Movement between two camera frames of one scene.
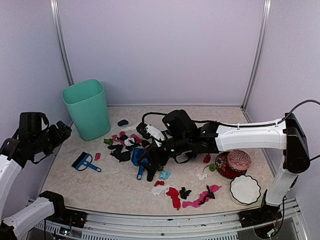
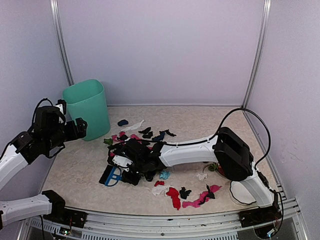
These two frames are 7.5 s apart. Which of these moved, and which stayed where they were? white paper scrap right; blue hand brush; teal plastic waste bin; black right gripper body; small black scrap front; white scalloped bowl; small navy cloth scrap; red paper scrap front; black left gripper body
Moved: black left gripper body; black right gripper body; blue hand brush
Stayed: teal plastic waste bin; white scalloped bowl; small black scrap front; small navy cloth scrap; white paper scrap right; red paper scrap front
